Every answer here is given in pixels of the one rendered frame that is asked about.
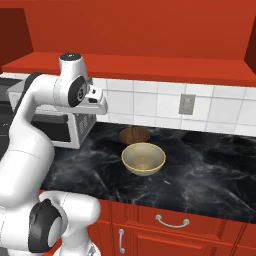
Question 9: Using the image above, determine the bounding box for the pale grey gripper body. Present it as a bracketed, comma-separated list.
[73, 98, 110, 117]

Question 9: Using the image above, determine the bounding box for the brown wooden bowl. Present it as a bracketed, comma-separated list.
[119, 125, 152, 146]

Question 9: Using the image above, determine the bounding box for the yellow bowl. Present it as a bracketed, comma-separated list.
[121, 142, 167, 177]

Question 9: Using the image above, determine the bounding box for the white microwave oven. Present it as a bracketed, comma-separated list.
[6, 79, 98, 150]

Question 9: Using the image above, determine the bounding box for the red base cupboard door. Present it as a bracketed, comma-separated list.
[111, 222, 236, 256]
[233, 222, 256, 256]

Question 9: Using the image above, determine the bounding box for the red drawer front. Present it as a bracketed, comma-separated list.
[136, 204, 245, 248]

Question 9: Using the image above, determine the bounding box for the red open wall cabinet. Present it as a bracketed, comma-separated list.
[1, 0, 256, 88]

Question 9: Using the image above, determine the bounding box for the grey wall socket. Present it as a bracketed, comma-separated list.
[178, 93, 197, 116]

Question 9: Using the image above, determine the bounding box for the silver cupboard door handle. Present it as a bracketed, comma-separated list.
[118, 228, 127, 255]

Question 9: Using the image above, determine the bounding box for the silver drawer handle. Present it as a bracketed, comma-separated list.
[154, 214, 191, 229]

